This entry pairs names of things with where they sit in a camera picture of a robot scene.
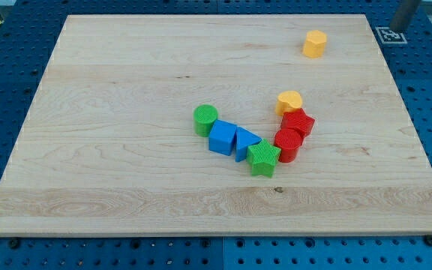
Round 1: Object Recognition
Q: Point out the green cylinder block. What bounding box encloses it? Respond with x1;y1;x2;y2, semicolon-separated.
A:
193;104;218;137

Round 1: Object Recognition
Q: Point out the blue triangle block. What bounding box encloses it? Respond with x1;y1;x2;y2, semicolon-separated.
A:
235;127;262;162

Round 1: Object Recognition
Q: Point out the grey metal pusher rod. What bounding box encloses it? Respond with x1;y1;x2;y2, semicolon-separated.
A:
388;0;422;33

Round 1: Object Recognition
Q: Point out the wooden board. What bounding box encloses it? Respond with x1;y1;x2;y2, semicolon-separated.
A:
0;14;432;237

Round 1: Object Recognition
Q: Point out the yellow hexagon block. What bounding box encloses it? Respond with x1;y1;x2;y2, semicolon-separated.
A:
302;30;327;59

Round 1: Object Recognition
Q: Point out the red star block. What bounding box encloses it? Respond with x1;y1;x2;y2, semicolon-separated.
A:
280;108;316;139

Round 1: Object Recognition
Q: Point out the blue cube block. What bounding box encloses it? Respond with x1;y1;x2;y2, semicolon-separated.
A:
208;120;237;156

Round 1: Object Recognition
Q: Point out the green star block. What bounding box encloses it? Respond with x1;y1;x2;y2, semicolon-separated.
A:
246;139;281;178

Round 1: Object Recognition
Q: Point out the white fiducial marker tag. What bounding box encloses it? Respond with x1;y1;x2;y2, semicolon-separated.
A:
376;26;407;44

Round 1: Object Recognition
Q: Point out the yellow heart block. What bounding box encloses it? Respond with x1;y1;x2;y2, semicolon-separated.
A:
274;91;303;116

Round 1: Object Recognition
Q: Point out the red cylinder block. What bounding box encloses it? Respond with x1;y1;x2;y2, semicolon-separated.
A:
274;128;302;163

